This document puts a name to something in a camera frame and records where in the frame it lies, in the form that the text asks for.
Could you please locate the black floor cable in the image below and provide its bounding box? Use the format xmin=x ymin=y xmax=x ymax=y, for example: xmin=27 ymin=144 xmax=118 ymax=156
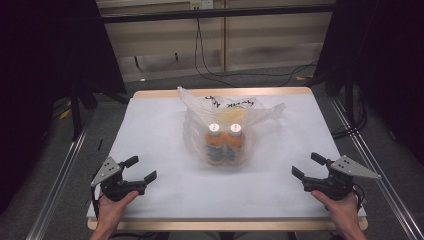
xmin=198 ymin=59 xmax=319 ymax=88

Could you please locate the black metal stand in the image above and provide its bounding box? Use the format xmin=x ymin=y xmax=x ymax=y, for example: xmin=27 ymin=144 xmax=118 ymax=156
xmin=324 ymin=71 xmax=359 ymax=129
xmin=67 ymin=87 xmax=100 ymax=142

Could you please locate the white table mat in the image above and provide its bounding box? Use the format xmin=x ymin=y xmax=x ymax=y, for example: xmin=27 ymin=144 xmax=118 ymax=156
xmin=86 ymin=93 xmax=368 ymax=220

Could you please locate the right hand-held gripper cable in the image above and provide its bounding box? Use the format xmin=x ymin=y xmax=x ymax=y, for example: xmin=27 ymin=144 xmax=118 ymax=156
xmin=351 ymin=182 xmax=366 ymax=212

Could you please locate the hand-held gripper cable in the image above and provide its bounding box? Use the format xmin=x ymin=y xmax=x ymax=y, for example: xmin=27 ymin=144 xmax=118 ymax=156
xmin=351 ymin=182 xmax=366 ymax=212
xmin=90 ymin=185 xmax=103 ymax=221

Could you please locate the bundle of black cables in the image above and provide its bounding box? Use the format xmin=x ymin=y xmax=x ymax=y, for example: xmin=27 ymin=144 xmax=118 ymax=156
xmin=331 ymin=96 xmax=368 ymax=140

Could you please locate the black curtain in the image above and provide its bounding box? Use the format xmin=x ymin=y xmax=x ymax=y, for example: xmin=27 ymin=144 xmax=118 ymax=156
xmin=0 ymin=0 xmax=127 ymax=215
xmin=312 ymin=0 xmax=424 ymax=165

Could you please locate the orange bottle with white cap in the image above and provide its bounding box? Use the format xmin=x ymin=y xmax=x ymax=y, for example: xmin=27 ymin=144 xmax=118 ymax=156
xmin=225 ymin=122 xmax=247 ymax=166
xmin=204 ymin=122 xmax=228 ymax=167

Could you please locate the metal floor rail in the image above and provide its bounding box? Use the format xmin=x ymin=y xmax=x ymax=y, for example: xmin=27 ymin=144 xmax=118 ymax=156
xmin=330 ymin=97 xmax=424 ymax=240
xmin=25 ymin=109 xmax=95 ymax=240

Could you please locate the white wall socket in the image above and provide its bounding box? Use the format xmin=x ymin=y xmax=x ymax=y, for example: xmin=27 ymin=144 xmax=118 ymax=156
xmin=189 ymin=0 xmax=215 ymax=11

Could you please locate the yellow packet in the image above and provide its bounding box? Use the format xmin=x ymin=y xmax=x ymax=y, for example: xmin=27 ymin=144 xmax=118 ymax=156
xmin=215 ymin=107 xmax=250 ymax=128

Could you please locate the person's right hand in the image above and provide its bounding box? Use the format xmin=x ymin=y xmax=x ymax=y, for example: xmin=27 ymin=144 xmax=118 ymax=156
xmin=310 ymin=189 xmax=363 ymax=231

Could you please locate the black hanging cable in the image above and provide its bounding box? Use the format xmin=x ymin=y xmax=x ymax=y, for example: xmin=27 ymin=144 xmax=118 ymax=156
xmin=193 ymin=17 xmax=238 ymax=89

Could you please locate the left hand-held gripper cable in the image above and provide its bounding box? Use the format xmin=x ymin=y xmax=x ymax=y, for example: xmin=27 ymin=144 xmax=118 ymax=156
xmin=90 ymin=185 xmax=103 ymax=221

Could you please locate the person's left hand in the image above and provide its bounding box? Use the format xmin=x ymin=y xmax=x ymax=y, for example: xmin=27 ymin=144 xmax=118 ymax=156
xmin=95 ymin=190 xmax=140 ymax=232

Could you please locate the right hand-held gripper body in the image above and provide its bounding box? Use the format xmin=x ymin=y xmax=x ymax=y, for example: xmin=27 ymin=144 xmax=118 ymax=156
xmin=302 ymin=154 xmax=382 ymax=202

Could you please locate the clear plastic bag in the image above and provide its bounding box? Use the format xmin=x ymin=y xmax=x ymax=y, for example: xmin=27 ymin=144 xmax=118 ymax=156
xmin=176 ymin=85 xmax=287 ymax=168

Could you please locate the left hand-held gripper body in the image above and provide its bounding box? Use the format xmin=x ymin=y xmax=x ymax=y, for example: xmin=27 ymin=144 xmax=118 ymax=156
xmin=90 ymin=156 xmax=148 ymax=202

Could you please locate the black horizontal bar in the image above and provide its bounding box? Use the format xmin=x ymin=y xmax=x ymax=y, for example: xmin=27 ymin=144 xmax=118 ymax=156
xmin=99 ymin=3 xmax=336 ymax=24

